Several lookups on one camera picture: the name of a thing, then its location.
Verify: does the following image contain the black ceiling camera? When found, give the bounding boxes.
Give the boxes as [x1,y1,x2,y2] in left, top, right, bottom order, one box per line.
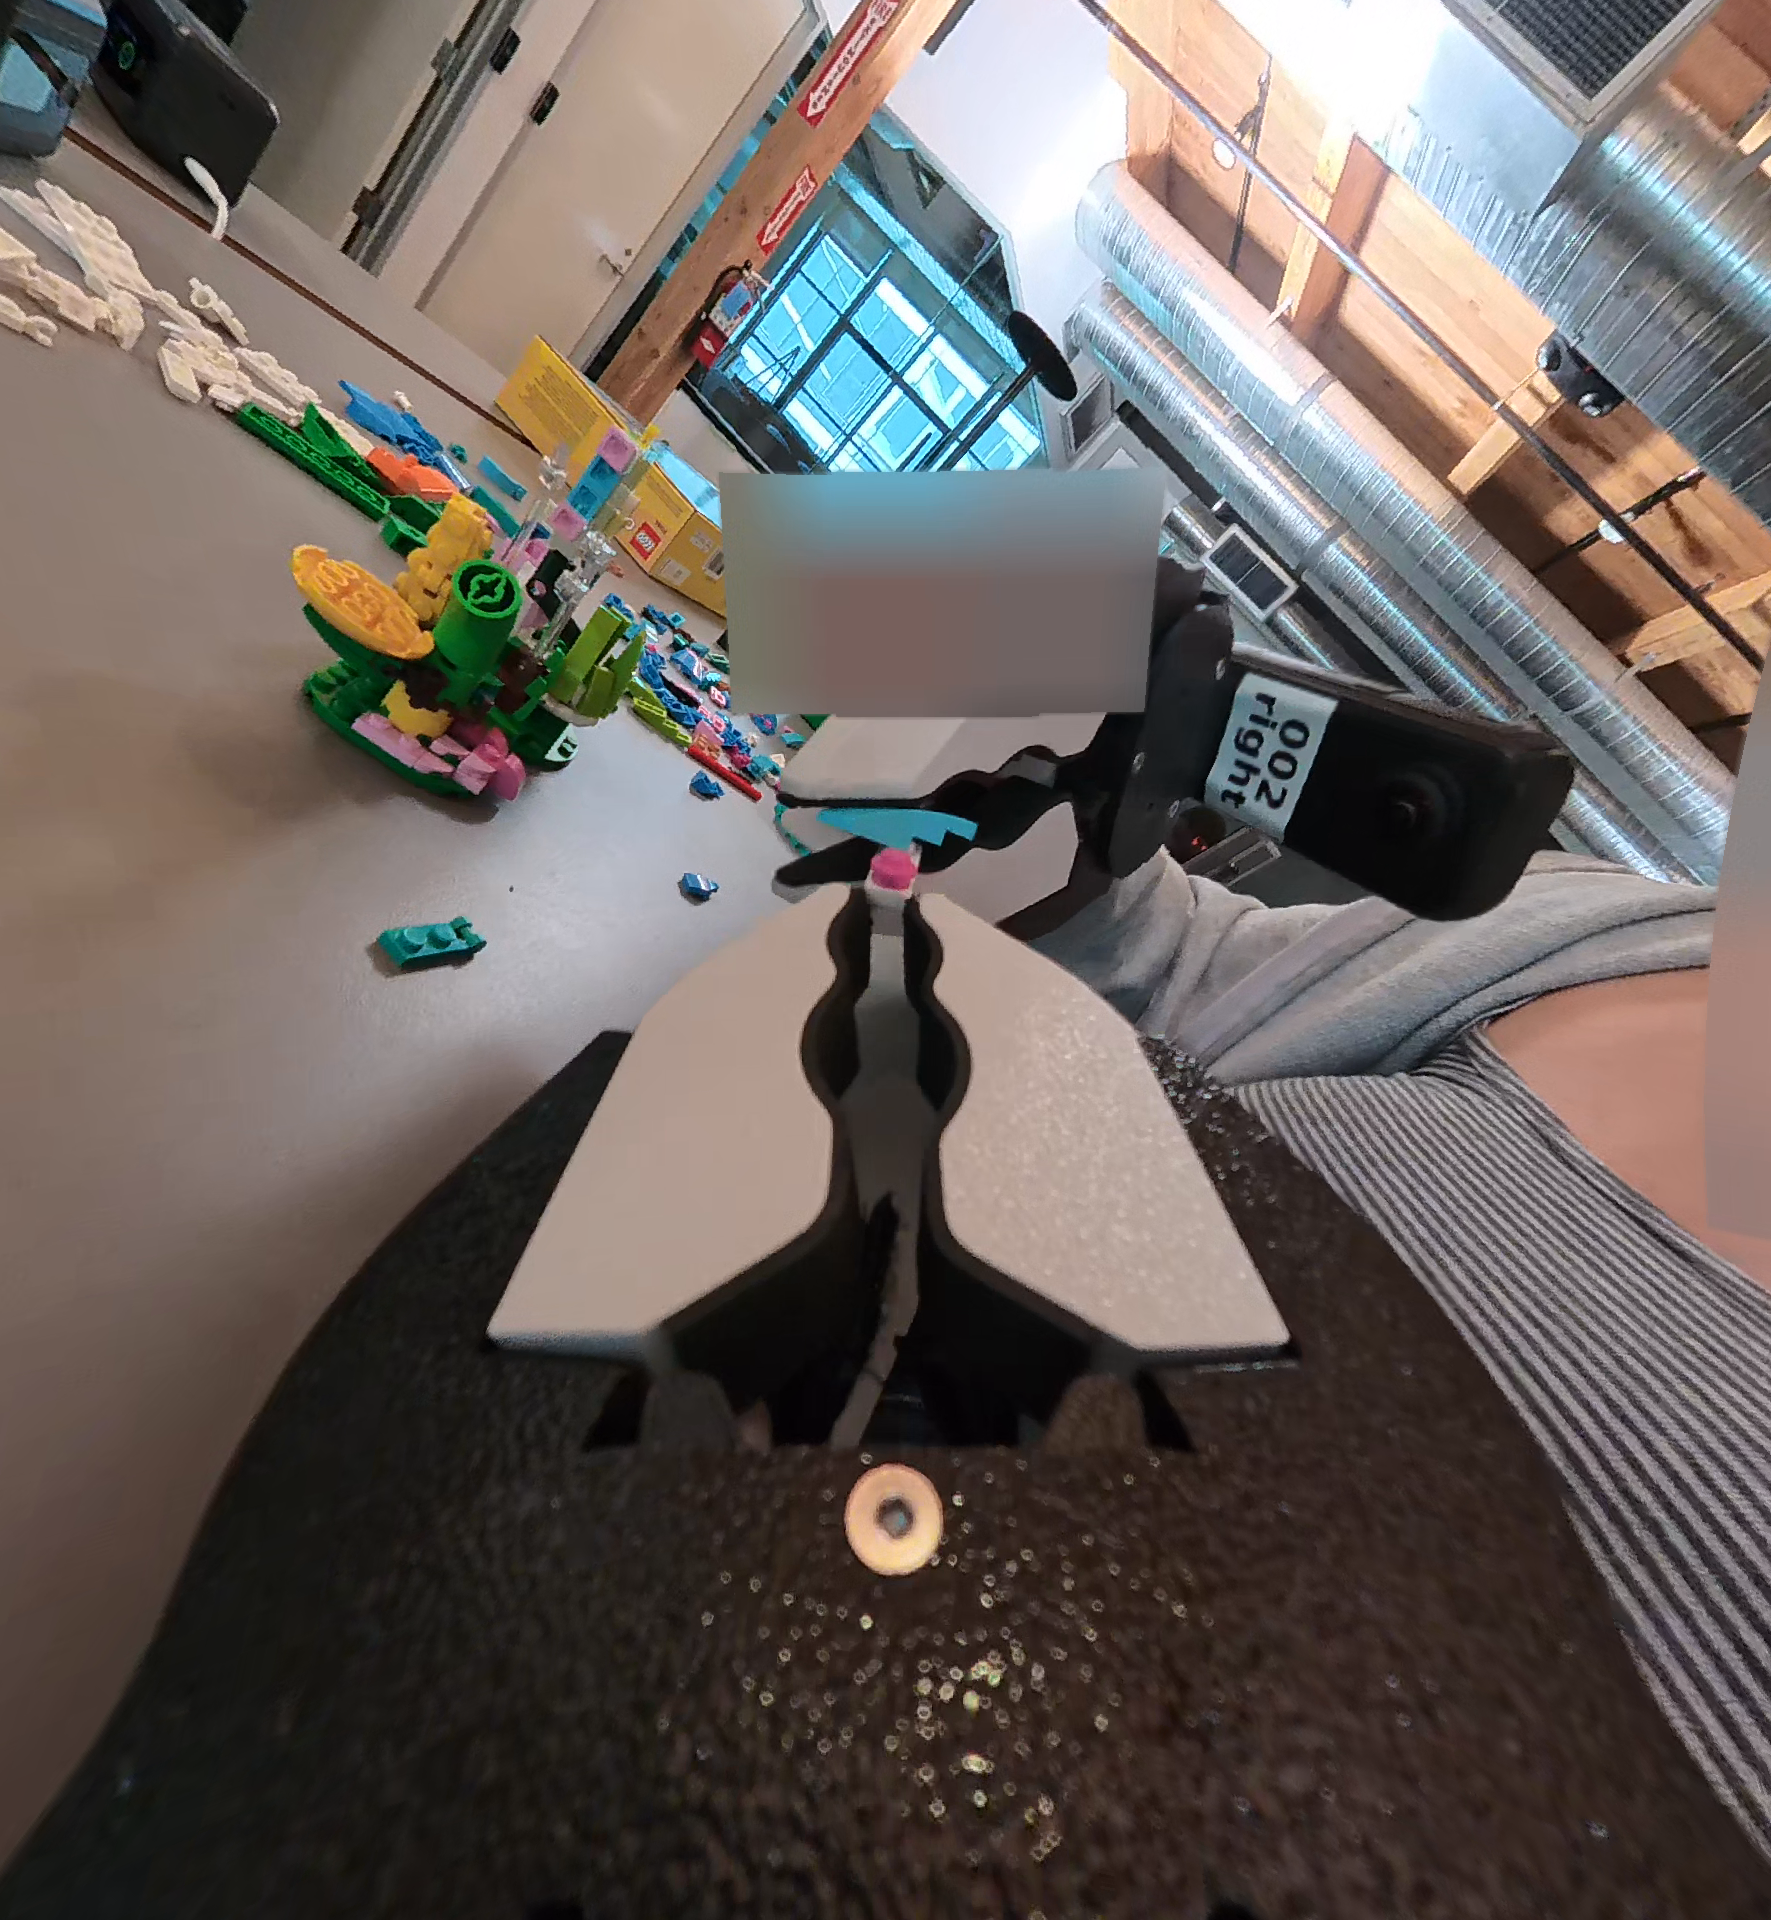
[1534,333,1633,415]

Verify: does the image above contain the pile of green bricks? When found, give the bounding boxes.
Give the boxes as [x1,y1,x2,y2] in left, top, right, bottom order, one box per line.
[233,397,482,556]

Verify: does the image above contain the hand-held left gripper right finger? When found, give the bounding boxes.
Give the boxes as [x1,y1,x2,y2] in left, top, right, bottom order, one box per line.
[904,895,1292,1448]

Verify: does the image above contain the yellow toy brick box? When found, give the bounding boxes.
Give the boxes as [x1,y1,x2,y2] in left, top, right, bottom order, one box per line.
[497,333,728,619]

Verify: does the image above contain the dark grey power station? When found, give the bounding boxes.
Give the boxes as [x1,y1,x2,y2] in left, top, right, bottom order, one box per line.
[0,0,111,154]
[91,0,282,206]

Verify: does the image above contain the colourful brick flower model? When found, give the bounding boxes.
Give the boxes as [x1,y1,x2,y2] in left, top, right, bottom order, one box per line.
[291,502,647,799]

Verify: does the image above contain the wide silver air duct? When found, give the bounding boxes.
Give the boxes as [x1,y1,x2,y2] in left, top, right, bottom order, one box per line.
[1440,0,1771,548]

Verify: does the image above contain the white wall vent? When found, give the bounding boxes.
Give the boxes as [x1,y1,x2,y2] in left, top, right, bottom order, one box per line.
[1197,529,1303,619]

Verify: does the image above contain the grey table with brown edge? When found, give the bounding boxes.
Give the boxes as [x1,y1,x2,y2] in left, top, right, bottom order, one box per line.
[60,82,535,436]

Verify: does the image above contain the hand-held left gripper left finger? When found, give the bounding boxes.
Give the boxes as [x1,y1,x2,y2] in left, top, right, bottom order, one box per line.
[486,891,902,1448]

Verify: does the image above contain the black patio heater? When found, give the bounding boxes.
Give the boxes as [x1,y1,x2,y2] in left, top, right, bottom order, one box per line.
[1006,309,1086,404]

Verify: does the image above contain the wooden post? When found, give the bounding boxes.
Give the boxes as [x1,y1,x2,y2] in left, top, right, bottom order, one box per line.
[585,0,965,425]

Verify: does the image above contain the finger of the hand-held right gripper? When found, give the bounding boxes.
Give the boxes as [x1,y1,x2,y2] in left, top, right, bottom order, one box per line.
[769,821,1010,905]
[783,712,1068,803]

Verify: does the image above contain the striped brick panel build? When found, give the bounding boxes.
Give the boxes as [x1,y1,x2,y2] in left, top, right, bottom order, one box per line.
[523,425,670,602]

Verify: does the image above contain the grey desk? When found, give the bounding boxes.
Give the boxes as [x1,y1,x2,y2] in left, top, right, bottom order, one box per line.
[0,134,887,1920]

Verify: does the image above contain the red fire extinguisher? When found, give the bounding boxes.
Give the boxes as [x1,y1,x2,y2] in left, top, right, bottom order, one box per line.
[690,259,762,365]

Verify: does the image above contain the white door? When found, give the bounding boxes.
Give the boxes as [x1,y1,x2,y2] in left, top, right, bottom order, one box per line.
[247,0,815,344]

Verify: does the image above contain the pile of small coloured bricks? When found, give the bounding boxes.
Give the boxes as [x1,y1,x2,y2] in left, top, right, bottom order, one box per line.
[336,382,826,812]

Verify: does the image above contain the metal vent grille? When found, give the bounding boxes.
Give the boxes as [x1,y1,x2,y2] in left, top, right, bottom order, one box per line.
[1440,0,1727,128]

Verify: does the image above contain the person's right forearm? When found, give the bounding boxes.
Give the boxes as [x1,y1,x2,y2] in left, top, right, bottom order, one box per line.
[1043,854,1720,1090]

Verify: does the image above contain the large window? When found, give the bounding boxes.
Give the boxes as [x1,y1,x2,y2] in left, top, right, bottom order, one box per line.
[688,221,1048,479]

